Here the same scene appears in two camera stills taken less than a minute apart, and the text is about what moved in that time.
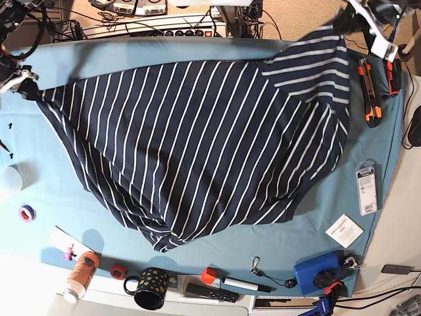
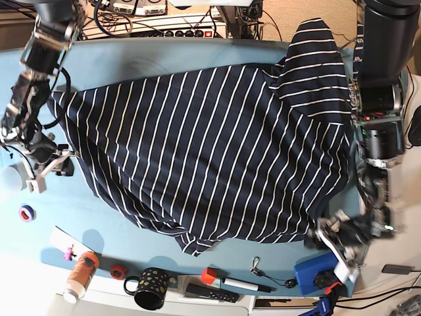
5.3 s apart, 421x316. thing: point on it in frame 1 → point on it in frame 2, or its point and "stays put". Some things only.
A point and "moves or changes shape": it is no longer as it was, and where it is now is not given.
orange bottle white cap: [82, 274] stays put
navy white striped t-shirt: [178, 149] moves or changes shape
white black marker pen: [248, 284] stays put
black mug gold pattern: [151, 289] stays put
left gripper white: [29, 89] → [41, 158]
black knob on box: [323, 278] stays put
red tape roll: [118, 272] stays put
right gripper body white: [380, 43] → [342, 272]
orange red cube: [208, 275] stays put
